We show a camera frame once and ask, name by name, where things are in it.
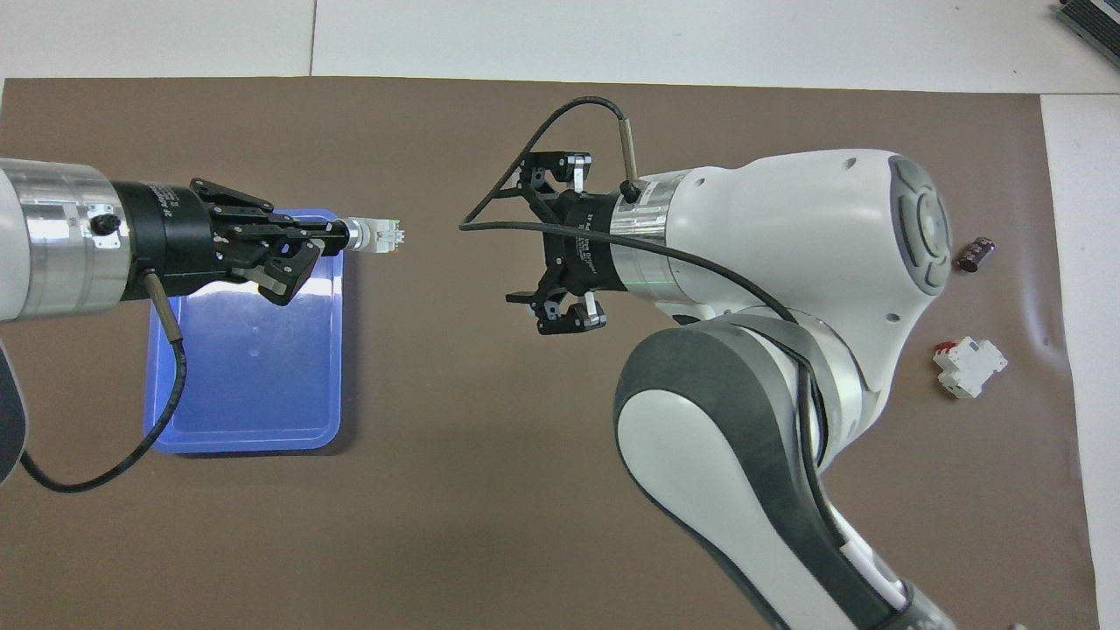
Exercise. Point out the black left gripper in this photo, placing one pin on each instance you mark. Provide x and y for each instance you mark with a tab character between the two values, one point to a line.
162	241

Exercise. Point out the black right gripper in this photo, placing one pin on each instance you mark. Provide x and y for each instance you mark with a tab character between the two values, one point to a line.
582	249

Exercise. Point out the selector switch with grey body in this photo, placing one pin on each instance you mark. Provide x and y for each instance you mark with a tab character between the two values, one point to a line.
376	236

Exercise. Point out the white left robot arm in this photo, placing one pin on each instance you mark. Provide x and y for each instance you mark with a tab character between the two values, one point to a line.
52	236

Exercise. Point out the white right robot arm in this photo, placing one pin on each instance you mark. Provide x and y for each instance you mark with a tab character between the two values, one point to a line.
787	219

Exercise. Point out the blue plastic tray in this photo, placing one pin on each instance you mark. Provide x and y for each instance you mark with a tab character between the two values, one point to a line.
254	394

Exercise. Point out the brown table mat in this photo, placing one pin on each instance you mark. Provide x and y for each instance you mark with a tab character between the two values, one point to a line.
437	525

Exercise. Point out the small black terminal block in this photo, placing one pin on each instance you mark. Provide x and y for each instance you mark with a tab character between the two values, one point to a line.
976	254

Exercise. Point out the white circuit breaker red lever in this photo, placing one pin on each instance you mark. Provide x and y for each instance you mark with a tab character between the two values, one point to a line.
967	367

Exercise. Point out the grey ribbed device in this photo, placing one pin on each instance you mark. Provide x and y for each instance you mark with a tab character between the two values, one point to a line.
1094	22

